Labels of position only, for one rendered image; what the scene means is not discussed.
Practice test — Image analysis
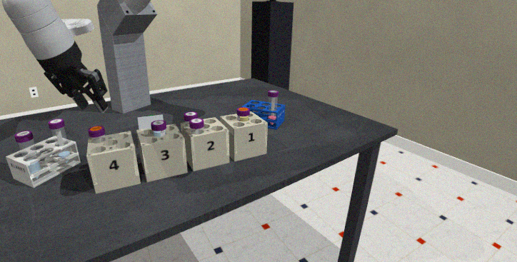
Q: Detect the cream tube adapter block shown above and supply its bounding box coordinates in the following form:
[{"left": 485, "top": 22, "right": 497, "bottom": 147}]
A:
[
  {"left": 136, "top": 124, "right": 188, "bottom": 182},
  {"left": 86, "top": 131, "right": 141, "bottom": 193},
  {"left": 181, "top": 117, "right": 230, "bottom": 171},
  {"left": 220, "top": 111, "right": 268, "bottom": 161}
]

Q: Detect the blue tube rack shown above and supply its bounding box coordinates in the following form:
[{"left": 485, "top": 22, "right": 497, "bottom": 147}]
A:
[{"left": 242, "top": 100, "right": 285, "bottom": 129}]

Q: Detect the white tube rack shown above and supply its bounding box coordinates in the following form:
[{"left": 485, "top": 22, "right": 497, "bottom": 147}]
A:
[{"left": 6, "top": 137, "right": 81, "bottom": 188}]

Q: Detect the conical tube with yellow liquid and purple cap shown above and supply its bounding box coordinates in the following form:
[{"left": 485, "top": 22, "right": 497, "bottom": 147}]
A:
[{"left": 237, "top": 107, "right": 250, "bottom": 122}]

